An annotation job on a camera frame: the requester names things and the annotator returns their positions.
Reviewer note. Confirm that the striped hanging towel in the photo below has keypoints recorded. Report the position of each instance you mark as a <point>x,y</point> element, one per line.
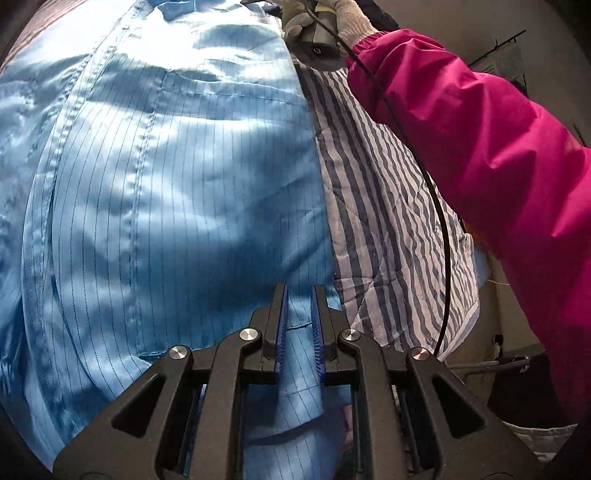
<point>508,64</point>

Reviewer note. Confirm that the blue jacket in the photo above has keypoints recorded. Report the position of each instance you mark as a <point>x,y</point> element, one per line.
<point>184,184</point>

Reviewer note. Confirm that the person's right forearm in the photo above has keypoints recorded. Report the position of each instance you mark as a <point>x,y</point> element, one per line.
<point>485,161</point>

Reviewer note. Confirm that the person's right hand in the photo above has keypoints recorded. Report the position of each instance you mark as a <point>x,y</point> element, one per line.
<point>351,18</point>

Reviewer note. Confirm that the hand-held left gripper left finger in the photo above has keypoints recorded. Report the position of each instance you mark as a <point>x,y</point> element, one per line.
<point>281,332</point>

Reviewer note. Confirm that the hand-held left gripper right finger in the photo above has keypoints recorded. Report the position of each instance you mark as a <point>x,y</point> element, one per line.
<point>318,332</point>

